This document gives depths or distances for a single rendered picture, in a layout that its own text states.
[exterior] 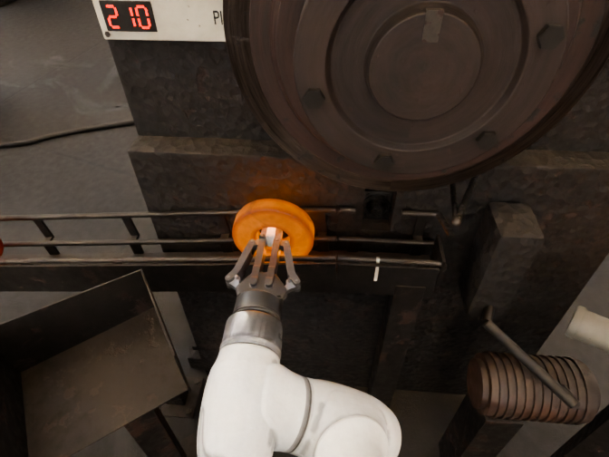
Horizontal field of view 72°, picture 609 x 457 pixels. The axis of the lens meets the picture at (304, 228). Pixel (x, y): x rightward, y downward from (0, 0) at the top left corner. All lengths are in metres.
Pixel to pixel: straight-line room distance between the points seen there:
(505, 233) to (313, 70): 0.46
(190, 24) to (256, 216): 0.32
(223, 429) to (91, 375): 0.38
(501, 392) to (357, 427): 0.41
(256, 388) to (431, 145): 0.38
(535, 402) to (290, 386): 0.53
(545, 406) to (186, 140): 0.85
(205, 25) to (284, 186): 0.30
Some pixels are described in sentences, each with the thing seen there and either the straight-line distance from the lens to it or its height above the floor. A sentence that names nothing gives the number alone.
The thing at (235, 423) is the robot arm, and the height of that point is 0.79.
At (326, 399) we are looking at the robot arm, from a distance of 0.61.
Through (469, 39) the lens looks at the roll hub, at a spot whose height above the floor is 1.15.
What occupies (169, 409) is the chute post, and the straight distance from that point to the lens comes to 1.47.
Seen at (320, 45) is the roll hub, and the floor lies 1.14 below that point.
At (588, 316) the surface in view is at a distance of 0.88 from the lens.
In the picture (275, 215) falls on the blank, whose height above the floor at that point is 0.81.
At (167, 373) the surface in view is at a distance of 0.82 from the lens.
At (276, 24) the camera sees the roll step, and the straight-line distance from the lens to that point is 0.53.
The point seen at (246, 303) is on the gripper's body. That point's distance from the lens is 0.65.
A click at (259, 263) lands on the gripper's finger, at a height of 0.76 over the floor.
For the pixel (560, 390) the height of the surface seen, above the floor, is 0.56.
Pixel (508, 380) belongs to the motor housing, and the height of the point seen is 0.53.
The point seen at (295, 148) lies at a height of 0.95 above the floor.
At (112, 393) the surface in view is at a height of 0.60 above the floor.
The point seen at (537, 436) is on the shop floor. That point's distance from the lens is 1.54.
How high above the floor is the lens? 1.30
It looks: 44 degrees down
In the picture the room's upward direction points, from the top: 1 degrees counter-clockwise
